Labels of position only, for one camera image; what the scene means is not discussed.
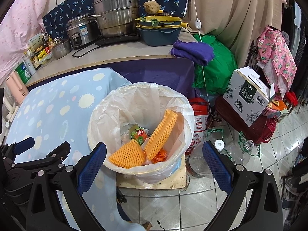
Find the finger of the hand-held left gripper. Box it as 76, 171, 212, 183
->
13, 141, 71, 179
0, 137, 35, 167

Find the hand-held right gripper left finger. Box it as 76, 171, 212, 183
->
26, 142, 107, 231

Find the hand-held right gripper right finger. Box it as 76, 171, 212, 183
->
202, 140, 284, 231

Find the triangular orange foam net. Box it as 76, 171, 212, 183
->
109, 140, 147, 169

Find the green cardboard box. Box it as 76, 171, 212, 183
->
129, 124, 148, 146

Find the orange snack wrapper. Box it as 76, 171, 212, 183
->
151, 148, 169, 163

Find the white trash bin with liner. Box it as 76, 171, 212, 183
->
87, 82, 195, 184

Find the long orange foam net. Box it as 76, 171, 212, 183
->
144, 109, 178, 160

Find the clear plastic bottle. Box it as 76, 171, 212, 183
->
226, 139, 260, 166

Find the red and white bag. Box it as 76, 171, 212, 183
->
186, 98, 210, 156

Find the blue spotted blanket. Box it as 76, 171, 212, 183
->
5, 67, 145, 231

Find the pink electric kettle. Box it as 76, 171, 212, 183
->
5, 72, 29, 99

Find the red thermos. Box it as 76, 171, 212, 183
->
255, 117, 280, 144

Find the white milk gift box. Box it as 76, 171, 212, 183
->
223, 67, 276, 127

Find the green canister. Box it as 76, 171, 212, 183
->
15, 64, 32, 83

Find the pink plastic basket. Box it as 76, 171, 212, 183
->
263, 102, 288, 118

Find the white bottle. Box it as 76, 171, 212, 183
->
23, 54, 36, 75

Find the dark sauce bottle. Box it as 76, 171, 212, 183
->
30, 52, 42, 70

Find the clear food container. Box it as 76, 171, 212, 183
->
38, 52, 53, 65

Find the green plastic bag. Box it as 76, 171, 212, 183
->
192, 34, 238, 94

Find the small steel pot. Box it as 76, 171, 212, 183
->
51, 38, 72, 60

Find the white carton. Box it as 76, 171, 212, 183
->
28, 34, 45, 51

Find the dark purple table cloth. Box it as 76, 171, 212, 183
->
106, 58, 196, 99

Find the pink pineapple print garment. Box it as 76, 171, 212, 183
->
257, 26, 297, 97

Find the pink dotted sheet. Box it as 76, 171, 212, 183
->
0, 0, 54, 82

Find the steel rice cooker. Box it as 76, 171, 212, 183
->
66, 13, 100, 50

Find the black induction cooker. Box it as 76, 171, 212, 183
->
95, 32, 141, 46

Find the dark blue bowl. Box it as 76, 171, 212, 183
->
138, 28, 182, 47

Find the yellow rimmed bowl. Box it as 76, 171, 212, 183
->
135, 16, 182, 24
136, 22, 188, 30

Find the beige curtain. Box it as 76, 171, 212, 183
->
185, 0, 289, 77

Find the steel steamer pot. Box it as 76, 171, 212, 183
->
88, 0, 147, 38

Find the brown loofah sponge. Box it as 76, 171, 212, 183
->
144, 1, 161, 13

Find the black power cord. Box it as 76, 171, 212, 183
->
72, 35, 101, 58

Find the white cable with switch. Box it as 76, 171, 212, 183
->
189, 0, 212, 126

